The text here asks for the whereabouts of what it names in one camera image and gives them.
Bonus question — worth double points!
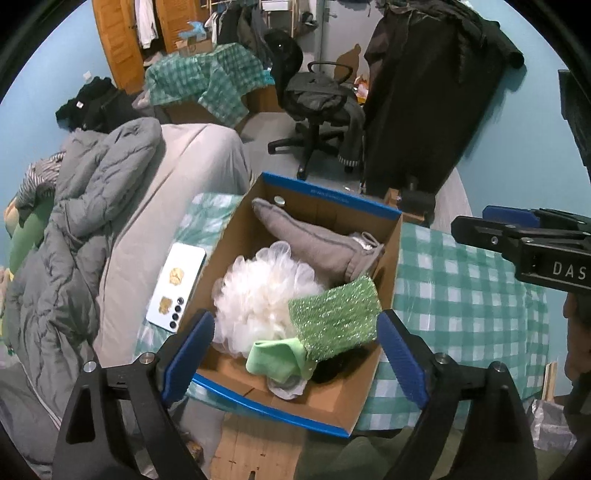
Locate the green checked tablecloth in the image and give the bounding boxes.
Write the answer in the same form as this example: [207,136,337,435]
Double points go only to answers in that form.
[136,191,550,432]

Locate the grey quilt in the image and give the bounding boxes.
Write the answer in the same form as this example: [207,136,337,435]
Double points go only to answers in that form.
[0,116,163,416]

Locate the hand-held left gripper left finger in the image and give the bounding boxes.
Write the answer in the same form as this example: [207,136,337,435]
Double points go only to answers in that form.
[51,309,218,480]

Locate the clear plastic bag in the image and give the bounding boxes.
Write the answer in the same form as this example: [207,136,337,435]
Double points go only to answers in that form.
[526,398,583,450]

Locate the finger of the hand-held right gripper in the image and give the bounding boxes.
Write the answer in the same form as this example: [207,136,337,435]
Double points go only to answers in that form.
[482,205,591,232]
[450,216,574,262]

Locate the grey bed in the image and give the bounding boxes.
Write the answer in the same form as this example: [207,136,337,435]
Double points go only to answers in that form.
[95,122,252,370]

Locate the black draped cloth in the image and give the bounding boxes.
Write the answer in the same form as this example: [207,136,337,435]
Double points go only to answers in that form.
[362,0,525,195]

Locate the wooden wardrobe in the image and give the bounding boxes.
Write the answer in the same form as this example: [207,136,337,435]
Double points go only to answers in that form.
[91,0,204,90]

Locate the long grey sock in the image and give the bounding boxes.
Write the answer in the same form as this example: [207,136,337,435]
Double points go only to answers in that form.
[252,198,386,283]

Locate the wooden stick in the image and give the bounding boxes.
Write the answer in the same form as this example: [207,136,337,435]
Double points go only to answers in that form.
[542,362,559,402]

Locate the person's right hand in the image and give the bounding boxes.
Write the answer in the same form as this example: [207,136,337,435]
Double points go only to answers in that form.
[564,293,591,380]

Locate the green glitter sponge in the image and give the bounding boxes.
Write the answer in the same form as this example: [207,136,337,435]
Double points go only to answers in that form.
[287,275,384,363]

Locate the striped cloth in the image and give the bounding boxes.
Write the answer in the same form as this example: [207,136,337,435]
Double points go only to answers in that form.
[16,151,68,208]

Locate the open cardboard box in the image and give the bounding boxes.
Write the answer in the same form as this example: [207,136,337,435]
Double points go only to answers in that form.
[173,32,215,57]

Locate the dark flat panel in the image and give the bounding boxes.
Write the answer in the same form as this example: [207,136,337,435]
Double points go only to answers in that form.
[558,69,591,181]

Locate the green plush pillow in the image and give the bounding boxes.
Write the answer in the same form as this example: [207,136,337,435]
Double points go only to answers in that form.
[7,196,54,273]

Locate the black office chair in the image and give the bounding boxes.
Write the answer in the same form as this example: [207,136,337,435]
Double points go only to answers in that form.
[265,28,365,181]

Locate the blue cardboard box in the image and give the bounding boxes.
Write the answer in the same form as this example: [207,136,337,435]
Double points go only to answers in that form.
[178,172,403,438]

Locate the green checked cloth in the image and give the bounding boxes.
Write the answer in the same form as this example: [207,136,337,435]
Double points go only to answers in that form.
[144,44,271,127]

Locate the white smartphone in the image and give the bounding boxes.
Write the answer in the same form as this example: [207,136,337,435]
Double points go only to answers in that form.
[145,243,207,332]

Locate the light green cloth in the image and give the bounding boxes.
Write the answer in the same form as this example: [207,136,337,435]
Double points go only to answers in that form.
[246,337,317,381]

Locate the grey clothes on chair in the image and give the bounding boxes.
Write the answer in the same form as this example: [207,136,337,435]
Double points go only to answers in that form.
[288,76,365,174]

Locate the black clothes pile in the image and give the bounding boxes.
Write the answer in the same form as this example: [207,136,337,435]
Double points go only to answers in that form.
[55,76,139,132]

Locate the white hanging shirt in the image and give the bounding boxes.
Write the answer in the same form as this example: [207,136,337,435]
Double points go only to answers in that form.
[134,0,158,49]

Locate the hanging dark clothes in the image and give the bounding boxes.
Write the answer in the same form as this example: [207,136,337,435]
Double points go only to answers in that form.
[208,0,269,47]

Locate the flat cardboard piece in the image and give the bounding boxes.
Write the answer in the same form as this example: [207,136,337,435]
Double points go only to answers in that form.
[210,413,305,480]

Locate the black roller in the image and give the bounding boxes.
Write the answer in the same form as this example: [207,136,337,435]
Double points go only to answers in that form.
[399,176,437,217]

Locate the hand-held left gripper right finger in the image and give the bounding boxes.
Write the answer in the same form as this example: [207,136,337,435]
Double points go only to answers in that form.
[376,309,539,480]

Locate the white bath pouf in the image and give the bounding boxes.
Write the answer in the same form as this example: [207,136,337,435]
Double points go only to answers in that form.
[212,241,326,358]

